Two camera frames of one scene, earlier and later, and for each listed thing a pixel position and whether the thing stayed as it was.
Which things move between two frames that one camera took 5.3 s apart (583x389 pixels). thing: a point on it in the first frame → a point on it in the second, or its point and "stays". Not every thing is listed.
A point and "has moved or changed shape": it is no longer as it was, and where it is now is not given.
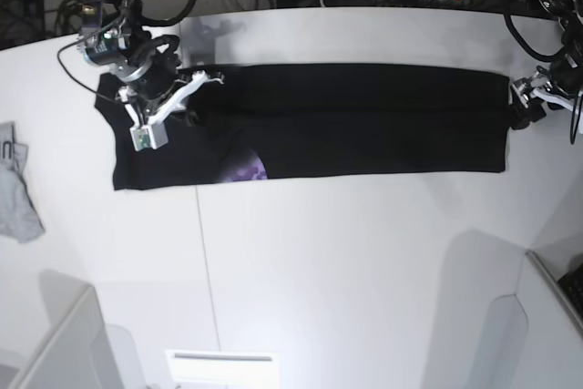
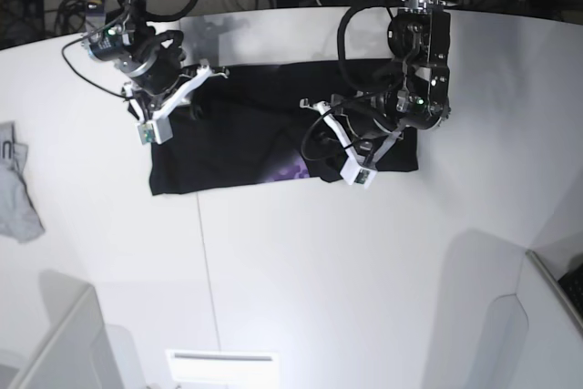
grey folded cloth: [19, 217] stays
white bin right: [535, 340] stays
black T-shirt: [318, 119] has moved or changed shape
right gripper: [566, 75] → [369, 117]
